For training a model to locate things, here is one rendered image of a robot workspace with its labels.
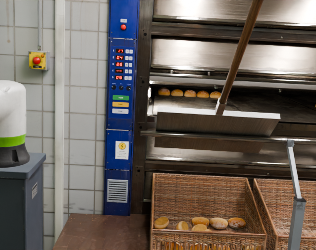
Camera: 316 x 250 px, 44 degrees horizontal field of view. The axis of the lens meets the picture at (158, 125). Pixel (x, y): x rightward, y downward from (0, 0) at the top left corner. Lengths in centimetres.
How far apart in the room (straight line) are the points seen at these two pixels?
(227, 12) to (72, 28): 84
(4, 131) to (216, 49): 136
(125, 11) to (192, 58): 44
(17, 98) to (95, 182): 124
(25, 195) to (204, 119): 90
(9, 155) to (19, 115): 12
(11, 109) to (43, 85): 110
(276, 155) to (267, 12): 80
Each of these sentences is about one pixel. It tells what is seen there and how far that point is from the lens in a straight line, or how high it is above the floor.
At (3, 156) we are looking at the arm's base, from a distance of 126.
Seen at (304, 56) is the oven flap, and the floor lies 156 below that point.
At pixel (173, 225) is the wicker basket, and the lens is 230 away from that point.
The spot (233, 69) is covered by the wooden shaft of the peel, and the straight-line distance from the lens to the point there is 152.
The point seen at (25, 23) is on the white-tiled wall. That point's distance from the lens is 233.
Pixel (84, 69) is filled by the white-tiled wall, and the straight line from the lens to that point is 226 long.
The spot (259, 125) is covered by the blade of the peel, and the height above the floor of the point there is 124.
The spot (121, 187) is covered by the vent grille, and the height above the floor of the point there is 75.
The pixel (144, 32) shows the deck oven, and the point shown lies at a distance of 222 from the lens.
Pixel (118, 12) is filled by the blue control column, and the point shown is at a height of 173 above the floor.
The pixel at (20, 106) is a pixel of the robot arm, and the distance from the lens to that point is 125.
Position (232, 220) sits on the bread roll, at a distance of 231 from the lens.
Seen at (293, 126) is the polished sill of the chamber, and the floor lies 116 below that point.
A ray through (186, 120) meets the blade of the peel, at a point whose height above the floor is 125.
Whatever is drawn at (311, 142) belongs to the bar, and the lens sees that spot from 203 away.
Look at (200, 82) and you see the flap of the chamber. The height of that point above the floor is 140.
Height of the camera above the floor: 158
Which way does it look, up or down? 12 degrees down
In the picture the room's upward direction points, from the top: 3 degrees clockwise
